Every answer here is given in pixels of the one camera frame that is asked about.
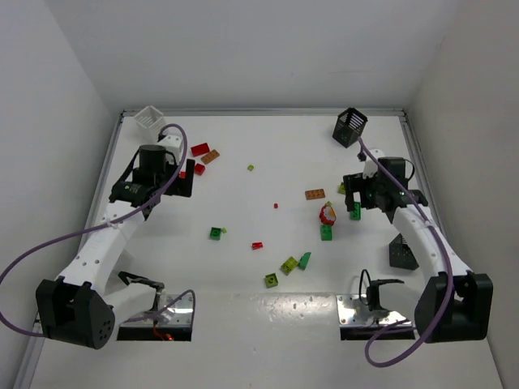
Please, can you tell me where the red flower lego brick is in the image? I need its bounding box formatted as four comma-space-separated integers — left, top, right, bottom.
320, 204, 337, 226

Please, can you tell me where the dark green lego brick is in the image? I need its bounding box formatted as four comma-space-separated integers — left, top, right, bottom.
320, 224, 332, 242

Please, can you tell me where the green curved lego piece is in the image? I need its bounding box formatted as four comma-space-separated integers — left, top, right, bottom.
298, 252, 311, 270

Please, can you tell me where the lime lego brick front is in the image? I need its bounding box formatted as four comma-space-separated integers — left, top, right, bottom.
264, 273, 279, 289

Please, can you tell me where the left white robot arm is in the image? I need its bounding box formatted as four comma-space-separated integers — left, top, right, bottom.
36, 145, 195, 349

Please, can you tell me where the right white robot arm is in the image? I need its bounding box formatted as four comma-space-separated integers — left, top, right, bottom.
343, 149, 493, 343

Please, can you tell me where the small red square lego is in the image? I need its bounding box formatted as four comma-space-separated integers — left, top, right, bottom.
195, 164, 206, 176

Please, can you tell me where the orange lego plate right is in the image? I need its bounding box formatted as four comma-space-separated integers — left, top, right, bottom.
305, 189, 326, 200

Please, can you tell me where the orange lego plate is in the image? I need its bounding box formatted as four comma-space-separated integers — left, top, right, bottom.
201, 149, 220, 165
305, 189, 326, 200

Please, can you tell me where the large red lego brick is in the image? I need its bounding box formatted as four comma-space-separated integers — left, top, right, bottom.
191, 143, 211, 157

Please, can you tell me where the orange lego plate left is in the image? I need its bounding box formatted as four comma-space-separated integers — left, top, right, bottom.
201, 149, 220, 165

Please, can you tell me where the black slotted bin back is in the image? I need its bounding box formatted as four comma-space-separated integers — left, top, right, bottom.
332, 107, 368, 147

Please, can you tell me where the black slotted bin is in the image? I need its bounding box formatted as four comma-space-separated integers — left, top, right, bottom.
332, 107, 368, 147
388, 234, 419, 271

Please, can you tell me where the black slotted bin right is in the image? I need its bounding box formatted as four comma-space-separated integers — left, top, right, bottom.
388, 234, 419, 271

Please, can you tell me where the white slotted bin back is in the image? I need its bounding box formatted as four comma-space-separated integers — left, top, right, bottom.
134, 105, 165, 143

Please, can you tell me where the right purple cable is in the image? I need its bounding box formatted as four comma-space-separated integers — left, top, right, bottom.
357, 136, 455, 368

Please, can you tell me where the purple cable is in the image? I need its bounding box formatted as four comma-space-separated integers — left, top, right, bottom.
357, 136, 455, 368
0, 123, 196, 336

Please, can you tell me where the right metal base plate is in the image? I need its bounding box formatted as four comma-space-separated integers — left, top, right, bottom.
336, 294, 413, 329

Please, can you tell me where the metal base plate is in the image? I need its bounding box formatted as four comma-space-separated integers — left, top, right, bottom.
336, 294, 413, 329
122, 292, 196, 329

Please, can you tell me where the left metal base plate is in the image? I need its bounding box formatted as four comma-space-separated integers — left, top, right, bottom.
122, 292, 196, 329

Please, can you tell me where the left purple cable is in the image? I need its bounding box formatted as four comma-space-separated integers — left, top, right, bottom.
0, 123, 196, 336

